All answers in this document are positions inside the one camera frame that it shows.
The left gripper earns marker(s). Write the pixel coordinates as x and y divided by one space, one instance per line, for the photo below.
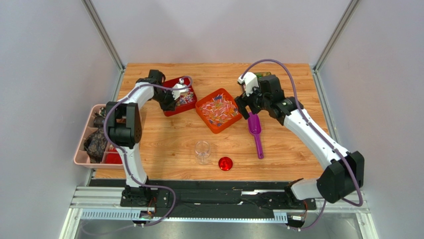
170 106

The purple plastic scoop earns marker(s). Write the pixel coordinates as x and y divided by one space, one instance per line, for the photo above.
255 129

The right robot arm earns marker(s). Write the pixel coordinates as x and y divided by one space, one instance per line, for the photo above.
343 170

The pink organizer basket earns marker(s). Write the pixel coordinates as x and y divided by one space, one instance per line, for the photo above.
93 150

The red jar lid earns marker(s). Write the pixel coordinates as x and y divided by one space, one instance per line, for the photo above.
225 163

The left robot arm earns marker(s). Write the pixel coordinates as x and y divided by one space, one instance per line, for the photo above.
123 129

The clear plastic jar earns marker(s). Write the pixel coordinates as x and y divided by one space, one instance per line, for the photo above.
202 151

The clear tray of colourful candies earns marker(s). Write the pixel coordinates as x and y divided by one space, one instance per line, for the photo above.
262 74

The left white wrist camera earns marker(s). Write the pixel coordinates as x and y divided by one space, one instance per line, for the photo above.
179 89

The orange tray of lollipops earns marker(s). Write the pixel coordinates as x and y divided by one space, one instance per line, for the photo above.
218 110

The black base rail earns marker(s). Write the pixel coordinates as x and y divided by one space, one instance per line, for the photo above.
214 199

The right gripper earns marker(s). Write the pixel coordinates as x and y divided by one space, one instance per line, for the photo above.
250 103

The red tray of swirl lollipops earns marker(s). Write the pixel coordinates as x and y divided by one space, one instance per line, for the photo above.
185 102

